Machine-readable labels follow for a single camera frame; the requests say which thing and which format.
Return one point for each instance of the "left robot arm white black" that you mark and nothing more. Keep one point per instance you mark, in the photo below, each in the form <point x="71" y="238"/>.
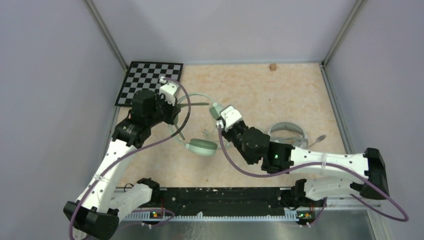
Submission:
<point x="95" y="212"/>

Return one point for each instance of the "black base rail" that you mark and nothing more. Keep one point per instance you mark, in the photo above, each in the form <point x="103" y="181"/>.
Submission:
<point x="229" y="201"/>

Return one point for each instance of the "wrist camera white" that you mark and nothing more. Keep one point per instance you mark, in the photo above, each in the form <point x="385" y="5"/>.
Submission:
<point x="168" y="89"/>
<point x="228" y="117"/>

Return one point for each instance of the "black white checkerboard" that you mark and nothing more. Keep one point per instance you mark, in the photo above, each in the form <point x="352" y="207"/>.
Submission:
<point x="145" y="75"/>

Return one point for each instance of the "small wooden cube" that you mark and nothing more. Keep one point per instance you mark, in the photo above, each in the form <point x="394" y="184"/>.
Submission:
<point x="273" y="67"/>

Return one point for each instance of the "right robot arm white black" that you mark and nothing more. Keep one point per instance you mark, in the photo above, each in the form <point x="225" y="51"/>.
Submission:
<point x="341" y="174"/>

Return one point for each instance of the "white gaming headphones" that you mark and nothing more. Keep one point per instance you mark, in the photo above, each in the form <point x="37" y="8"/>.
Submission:
<point x="297" y="135"/>

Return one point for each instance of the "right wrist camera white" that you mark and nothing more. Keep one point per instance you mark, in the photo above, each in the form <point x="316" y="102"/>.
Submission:
<point x="228" y="117"/>

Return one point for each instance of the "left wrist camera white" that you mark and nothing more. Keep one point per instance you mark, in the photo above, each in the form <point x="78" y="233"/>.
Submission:
<point x="168" y="89"/>

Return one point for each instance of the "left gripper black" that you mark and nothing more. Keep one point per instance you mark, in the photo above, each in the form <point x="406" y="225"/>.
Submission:
<point x="174" y="110"/>

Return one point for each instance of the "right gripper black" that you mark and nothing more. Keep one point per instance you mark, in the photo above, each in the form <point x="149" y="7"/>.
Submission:
<point x="227" y="133"/>

